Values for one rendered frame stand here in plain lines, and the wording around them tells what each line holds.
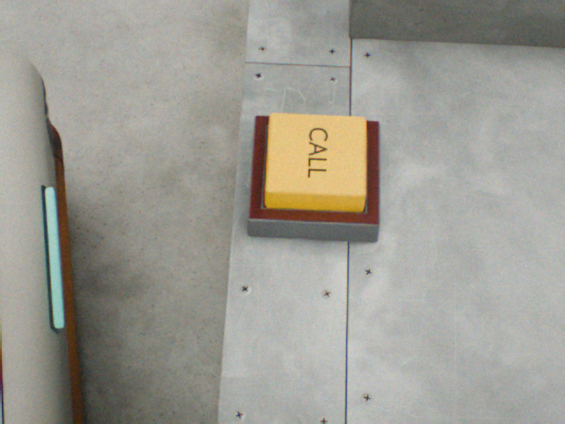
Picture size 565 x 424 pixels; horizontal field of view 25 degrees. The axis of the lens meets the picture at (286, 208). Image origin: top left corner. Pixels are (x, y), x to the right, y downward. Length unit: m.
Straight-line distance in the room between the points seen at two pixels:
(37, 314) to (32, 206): 0.14
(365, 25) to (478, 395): 0.27
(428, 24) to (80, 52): 1.13
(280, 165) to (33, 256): 0.69
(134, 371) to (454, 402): 0.94
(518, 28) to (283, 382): 0.30
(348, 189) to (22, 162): 0.78
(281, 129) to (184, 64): 1.14
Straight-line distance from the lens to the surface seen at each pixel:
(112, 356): 1.65
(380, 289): 0.77
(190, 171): 1.79
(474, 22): 0.87
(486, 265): 0.78
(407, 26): 0.87
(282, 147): 0.77
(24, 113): 1.53
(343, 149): 0.77
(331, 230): 0.77
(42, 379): 1.34
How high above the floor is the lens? 1.46
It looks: 56 degrees down
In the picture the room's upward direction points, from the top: 2 degrees clockwise
